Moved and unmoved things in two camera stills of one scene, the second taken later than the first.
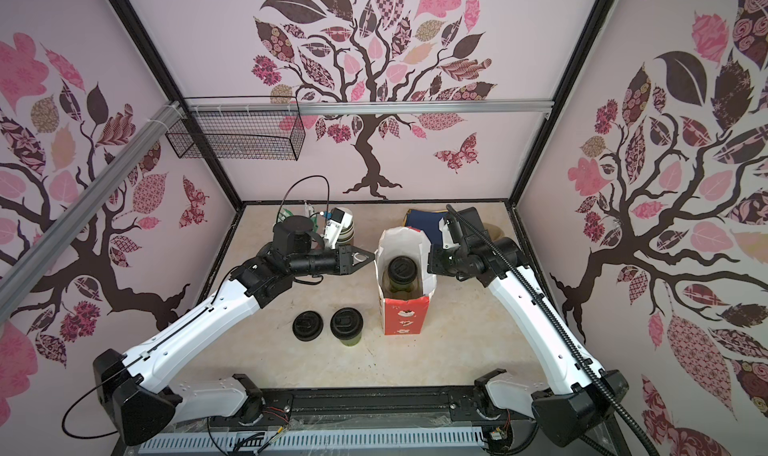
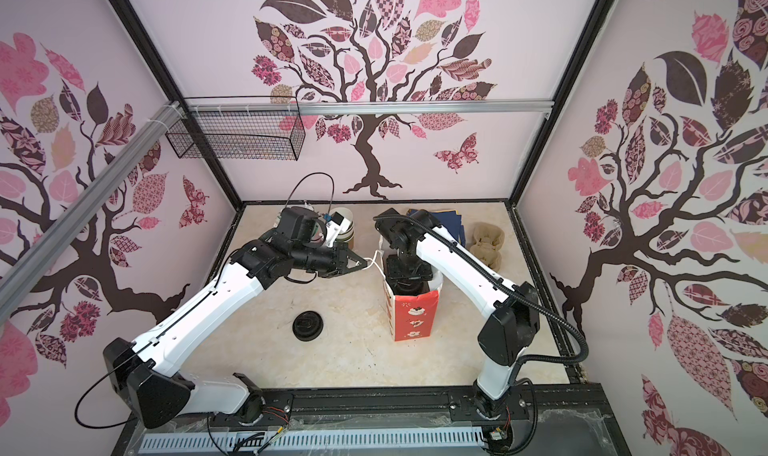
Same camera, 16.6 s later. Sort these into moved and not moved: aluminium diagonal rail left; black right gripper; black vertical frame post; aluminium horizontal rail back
Moved: black right gripper
Not moved: aluminium horizontal rail back; aluminium diagonal rail left; black vertical frame post
